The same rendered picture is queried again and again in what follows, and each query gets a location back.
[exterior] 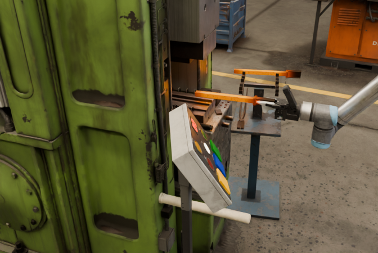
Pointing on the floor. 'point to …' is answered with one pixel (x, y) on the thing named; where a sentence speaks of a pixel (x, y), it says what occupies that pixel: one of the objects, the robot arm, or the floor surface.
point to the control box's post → (186, 201)
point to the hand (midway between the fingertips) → (259, 99)
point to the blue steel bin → (231, 18)
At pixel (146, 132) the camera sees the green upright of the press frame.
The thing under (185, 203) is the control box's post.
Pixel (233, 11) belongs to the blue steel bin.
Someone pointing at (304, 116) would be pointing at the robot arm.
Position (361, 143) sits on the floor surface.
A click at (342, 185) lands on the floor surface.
